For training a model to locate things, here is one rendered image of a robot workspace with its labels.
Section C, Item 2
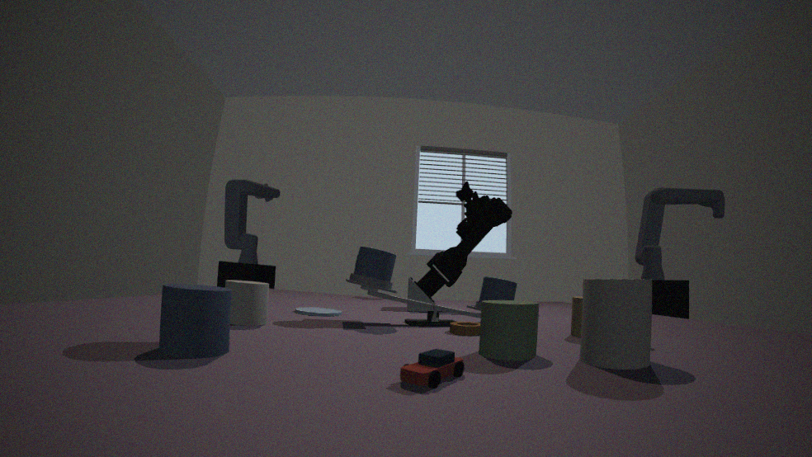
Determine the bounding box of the red toy car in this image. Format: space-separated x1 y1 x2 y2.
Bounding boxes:
400 349 465 389

